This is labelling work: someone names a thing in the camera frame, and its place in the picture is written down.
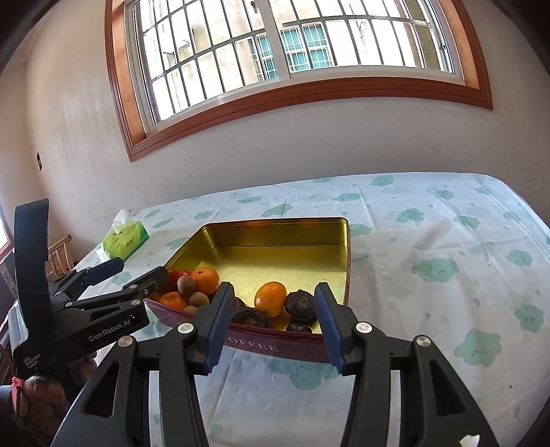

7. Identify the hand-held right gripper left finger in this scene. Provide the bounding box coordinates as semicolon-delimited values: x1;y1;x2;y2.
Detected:
51;281;236;447

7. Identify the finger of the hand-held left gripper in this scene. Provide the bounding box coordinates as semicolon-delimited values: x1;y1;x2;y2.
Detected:
64;265;169;312
51;257;125;300

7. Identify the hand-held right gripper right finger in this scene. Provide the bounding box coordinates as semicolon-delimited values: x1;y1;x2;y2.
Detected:
313;282;499;447

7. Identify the orange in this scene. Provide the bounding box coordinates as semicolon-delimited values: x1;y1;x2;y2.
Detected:
160;291;190;311
254;281;288;318
190;267;221;295

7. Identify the dark water chestnut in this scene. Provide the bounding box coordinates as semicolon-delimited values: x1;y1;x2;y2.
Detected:
285;291;318;321

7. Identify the dark red metal tin box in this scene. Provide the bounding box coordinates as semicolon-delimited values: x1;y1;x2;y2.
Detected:
144;218;350;364

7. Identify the person's left forearm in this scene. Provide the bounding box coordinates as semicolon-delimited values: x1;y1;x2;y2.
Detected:
0;384;56;447

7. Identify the person's left hand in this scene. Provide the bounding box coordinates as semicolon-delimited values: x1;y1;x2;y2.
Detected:
21;353;100;415

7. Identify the green tissue pack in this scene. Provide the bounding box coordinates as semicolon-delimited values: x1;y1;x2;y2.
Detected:
102;209;150;261

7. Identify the light wooden chair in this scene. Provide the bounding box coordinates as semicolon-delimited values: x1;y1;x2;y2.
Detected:
45;234;74;281

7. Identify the cloud print tablecloth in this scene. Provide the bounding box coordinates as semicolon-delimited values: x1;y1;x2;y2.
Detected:
73;172;550;447

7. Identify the wooden framed window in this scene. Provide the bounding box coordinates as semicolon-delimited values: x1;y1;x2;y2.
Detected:
104;0;494;163

